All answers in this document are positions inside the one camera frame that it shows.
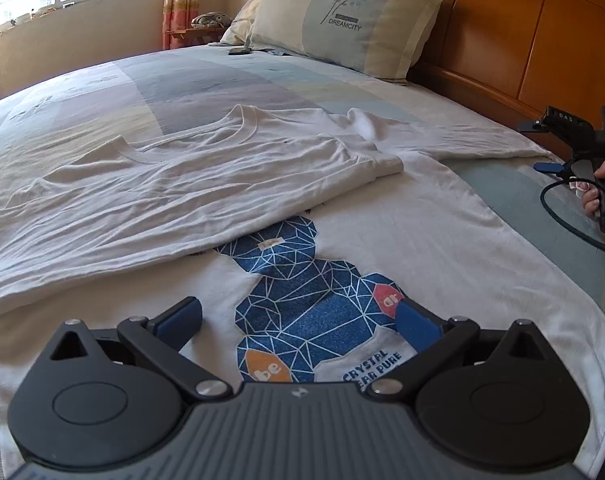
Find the pastel patchwork bed sheet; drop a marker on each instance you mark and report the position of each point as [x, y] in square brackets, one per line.
[182, 85]

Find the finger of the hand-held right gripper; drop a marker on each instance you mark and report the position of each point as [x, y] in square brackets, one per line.
[550, 167]

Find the black phone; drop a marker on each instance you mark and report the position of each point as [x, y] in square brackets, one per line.
[239, 51]

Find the grey patterned cloth bundle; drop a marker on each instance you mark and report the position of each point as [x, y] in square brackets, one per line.
[210, 21]

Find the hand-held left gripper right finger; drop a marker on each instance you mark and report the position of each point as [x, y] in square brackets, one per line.
[415, 326]

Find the wooden bedside stand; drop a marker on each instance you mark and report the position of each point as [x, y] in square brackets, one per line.
[192, 37]

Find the person's right hand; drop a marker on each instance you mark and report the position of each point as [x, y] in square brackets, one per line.
[590, 204]

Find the white printed long-sleeve t-shirt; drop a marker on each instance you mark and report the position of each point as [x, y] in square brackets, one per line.
[232, 185]

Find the small white pillow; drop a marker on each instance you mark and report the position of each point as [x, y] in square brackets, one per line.
[240, 22]

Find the large printed pillow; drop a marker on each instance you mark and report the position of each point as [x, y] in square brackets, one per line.
[342, 15]

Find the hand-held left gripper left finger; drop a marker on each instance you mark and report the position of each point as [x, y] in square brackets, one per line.
[180, 321]

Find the wooden headboard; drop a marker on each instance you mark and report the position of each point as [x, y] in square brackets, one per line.
[507, 35]

